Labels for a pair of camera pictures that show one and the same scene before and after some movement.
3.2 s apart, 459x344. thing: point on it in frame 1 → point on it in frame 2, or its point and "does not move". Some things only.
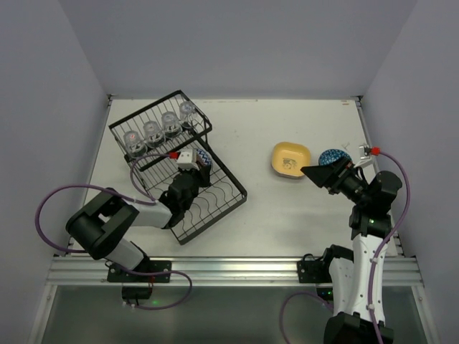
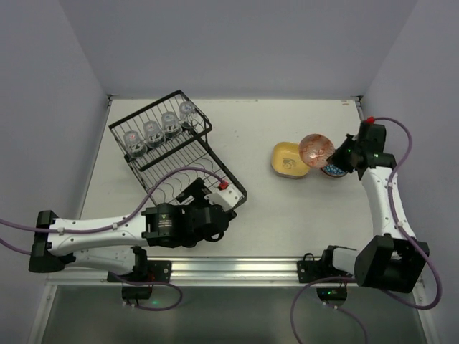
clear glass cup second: x=154 y=137 does not move
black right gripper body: x=337 y=178 → x=343 y=154
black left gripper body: x=200 y=173 → x=196 y=195
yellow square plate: x=287 y=158 does not move
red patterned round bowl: x=203 y=158 → x=316 y=150
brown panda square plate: x=288 y=175 does not move
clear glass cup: x=135 y=144 does not move
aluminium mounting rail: x=223 y=271 does not move
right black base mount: x=310 y=270 does not move
